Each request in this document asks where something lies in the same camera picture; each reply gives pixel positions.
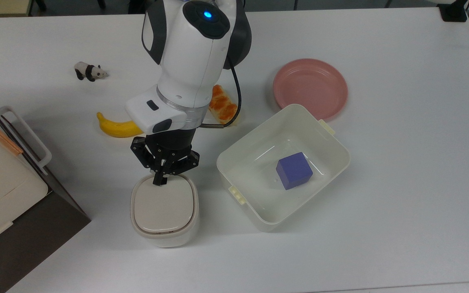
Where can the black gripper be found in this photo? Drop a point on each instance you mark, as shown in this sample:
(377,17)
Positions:
(171,144)

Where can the small cream lidded trash can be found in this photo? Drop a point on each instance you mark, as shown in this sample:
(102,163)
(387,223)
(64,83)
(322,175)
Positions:
(164,211)

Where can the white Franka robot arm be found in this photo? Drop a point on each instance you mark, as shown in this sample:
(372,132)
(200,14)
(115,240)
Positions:
(193,57)

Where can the white plastic open bin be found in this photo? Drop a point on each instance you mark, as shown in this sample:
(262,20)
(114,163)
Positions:
(250,195)

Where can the yellow banana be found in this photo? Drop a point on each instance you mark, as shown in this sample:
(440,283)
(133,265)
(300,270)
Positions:
(118,128)

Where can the toy bread slice with jam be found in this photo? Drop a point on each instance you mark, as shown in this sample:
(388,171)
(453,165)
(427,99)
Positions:
(223,106)

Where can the purple cube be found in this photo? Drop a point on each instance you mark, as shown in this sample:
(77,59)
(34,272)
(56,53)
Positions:
(294,171)

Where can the panda toy figure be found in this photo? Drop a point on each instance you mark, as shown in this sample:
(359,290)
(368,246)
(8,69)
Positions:
(88,71)

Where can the pink plate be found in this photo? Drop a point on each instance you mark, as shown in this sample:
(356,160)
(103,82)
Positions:
(312,85)

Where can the orange strip on storage box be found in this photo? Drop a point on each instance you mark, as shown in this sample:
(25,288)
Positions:
(2,137)

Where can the wooden desk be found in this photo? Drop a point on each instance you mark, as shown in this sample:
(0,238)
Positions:
(0,6)

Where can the black clamp base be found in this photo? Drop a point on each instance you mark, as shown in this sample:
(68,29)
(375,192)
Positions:
(454,10)

